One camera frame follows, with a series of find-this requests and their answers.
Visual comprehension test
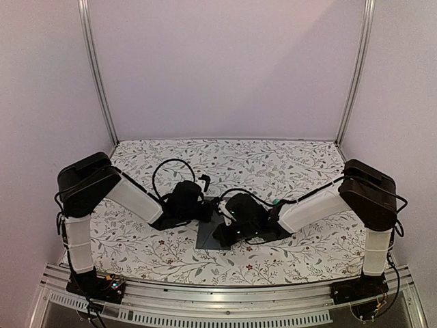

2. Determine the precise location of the left aluminium frame post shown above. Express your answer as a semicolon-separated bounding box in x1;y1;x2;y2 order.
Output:
77;0;119;147

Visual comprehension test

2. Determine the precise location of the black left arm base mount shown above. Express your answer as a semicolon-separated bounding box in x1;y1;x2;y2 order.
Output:
66;269;126;304

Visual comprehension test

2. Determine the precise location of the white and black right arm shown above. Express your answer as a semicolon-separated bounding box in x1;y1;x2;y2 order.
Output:
212;159;398;298

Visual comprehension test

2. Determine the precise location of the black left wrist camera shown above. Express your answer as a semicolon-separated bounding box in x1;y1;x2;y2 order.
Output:
197;174;211;193

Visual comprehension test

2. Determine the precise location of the black left camera cable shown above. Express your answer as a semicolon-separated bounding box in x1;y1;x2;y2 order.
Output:
152;159;198;199

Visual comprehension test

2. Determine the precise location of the black camera cable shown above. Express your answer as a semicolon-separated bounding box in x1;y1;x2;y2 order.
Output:
152;159;198;199
220;187;270;206

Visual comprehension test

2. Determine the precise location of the aluminium frame post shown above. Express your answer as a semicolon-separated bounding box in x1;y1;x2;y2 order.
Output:
335;0;376;148
77;0;119;147

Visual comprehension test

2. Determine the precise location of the floral patterned table mat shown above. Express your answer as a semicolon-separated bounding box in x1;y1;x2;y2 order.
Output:
91;139;365;286

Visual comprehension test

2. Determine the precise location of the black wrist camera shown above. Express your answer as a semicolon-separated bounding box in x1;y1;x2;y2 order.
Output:
211;197;224;216
197;174;211;193

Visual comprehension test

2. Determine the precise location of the aluminium slotted front rail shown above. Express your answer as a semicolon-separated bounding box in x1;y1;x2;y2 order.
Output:
29;264;429;327

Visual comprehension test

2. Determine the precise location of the right aluminium frame post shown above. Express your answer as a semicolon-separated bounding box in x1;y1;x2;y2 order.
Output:
335;0;376;148

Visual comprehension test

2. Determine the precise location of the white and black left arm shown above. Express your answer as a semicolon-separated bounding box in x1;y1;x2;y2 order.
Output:
54;152;212;297

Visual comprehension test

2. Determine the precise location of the black right camera cable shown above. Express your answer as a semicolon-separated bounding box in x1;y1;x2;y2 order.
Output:
220;187;270;206

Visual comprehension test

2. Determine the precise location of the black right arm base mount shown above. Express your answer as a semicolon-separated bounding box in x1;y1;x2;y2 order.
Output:
330;273;389;305

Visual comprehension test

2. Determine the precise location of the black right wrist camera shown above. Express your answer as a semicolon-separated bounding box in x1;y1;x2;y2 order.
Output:
211;197;224;216

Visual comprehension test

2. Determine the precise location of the grey-blue envelope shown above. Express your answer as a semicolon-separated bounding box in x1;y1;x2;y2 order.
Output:
195;197;226;251

